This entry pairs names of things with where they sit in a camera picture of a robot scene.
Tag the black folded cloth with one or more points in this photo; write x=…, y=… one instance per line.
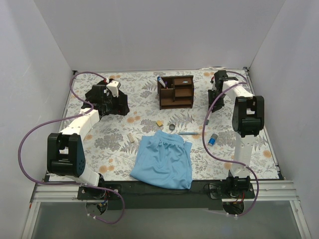
x=96, y=96

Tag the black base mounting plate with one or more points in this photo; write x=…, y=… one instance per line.
x=206, y=194

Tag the aluminium frame rail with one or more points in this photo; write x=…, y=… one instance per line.
x=46, y=193

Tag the floral tablecloth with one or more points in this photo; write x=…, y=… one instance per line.
x=111, y=145

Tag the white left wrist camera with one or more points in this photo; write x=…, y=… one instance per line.
x=113, y=86

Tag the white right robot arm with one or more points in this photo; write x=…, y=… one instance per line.
x=247, y=122

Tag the brown blue pen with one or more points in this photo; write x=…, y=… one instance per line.
x=160, y=80

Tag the brown wooden desk organizer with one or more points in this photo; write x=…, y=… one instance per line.
x=180, y=92

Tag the light blue shorts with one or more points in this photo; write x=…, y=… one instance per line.
x=163, y=160

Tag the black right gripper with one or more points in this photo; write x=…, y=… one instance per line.
x=214, y=100

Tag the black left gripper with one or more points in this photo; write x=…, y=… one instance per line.
x=119, y=105

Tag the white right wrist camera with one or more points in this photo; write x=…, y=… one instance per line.
x=213, y=86

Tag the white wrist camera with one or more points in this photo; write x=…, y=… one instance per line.
x=113, y=86
x=213, y=86

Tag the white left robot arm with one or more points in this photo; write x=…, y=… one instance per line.
x=65, y=153

